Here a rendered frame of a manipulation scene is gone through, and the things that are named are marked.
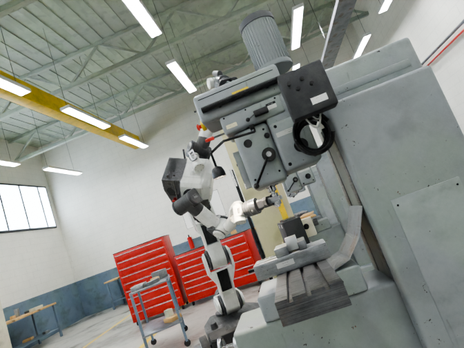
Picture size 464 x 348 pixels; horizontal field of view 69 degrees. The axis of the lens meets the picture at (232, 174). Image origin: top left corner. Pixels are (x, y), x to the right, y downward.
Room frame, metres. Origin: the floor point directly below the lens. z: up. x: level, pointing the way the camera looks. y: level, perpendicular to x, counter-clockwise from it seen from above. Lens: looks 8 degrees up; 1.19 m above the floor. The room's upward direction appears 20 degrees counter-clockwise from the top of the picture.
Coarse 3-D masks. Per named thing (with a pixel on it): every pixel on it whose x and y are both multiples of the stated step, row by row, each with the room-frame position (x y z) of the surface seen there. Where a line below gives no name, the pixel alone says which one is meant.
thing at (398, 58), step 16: (384, 48) 1.60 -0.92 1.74; (400, 48) 1.59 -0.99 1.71; (352, 64) 1.61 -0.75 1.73; (368, 64) 1.61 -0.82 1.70; (384, 64) 1.60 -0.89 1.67; (400, 64) 1.59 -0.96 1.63; (416, 64) 1.58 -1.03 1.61; (336, 80) 1.63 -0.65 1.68; (352, 80) 1.62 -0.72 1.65; (368, 80) 1.61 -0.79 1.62; (384, 80) 1.60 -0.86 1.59; (336, 96) 1.63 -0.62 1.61; (288, 112) 1.66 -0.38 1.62
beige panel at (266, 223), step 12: (228, 144) 3.53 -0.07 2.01; (240, 180) 3.53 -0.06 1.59; (252, 192) 3.52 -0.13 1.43; (264, 192) 3.51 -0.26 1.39; (276, 192) 3.49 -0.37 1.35; (288, 204) 3.49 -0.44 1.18; (252, 216) 3.53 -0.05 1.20; (264, 216) 3.52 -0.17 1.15; (276, 216) 3.51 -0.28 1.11; (288, 216) 3.50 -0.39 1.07; (264, 228) 3.53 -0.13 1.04; (276, 228) 3.51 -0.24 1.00; (264, 240) 3.53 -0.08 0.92; (276, 240) 3.52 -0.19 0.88; (264, 252) 3.53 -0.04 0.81; (276, 276) 3.53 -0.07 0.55
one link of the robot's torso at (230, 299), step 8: (232, 256) 2.39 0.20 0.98; (232, 264) 2.37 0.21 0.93; (208, 272) 2.34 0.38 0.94; (216, 272) 2.34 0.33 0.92; (224, 272) 2.39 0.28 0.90; (232, 272) 2.37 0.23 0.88; (216, 280) 2.34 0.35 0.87; (224, 280) 2.42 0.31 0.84; (232, 280) 2.38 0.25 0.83; (224, 288) 2.44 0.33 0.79; (232, 288) 2.46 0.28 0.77; (224, 296) 2.40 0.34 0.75; (232, 296) 2.42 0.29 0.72; (240, 296) 2.47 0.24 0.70; (224, 304) 2.41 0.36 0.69; (232, 304) 2.43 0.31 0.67; (240, 304) 2.45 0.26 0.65; (224, 312) 2.42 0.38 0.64; (232, 312) 2.47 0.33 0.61
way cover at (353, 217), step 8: (352, 208) 1.81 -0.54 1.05; (360, 208) 1.62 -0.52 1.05; (352, 216) 1.79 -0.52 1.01; (360, 216) 1.61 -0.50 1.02; (352, 224) 1.78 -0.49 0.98; (360, 224) 1.59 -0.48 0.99; (352, 232) 1.76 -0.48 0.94; (344, 240) 1.89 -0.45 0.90; (352, 240) 1.70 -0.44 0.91; (344, 248) 1.81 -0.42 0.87; (336, 256) 1.83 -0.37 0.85; (344, 256) 1.72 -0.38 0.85; (336, 264) 1.67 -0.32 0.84
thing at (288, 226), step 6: (294, 216) 2.14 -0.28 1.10; (282, 222) 2.16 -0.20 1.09; (288, 222) 2.11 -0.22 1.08; (294, 222) 2.11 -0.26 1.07; (300, 222) 2.11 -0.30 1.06; (282, 228) 2.15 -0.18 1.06; (288, 228) 2.11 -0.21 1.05; (294, 228) 2.11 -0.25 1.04; (300, 228) 2.11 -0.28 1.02; (282, 234) 2.25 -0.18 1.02; (288, 234) 2.11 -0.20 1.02; (294, 234) 2.11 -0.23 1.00; (300, 234) 2.11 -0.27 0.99; (306, 234) 2.11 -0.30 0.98; (306, 240) 2.11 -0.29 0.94
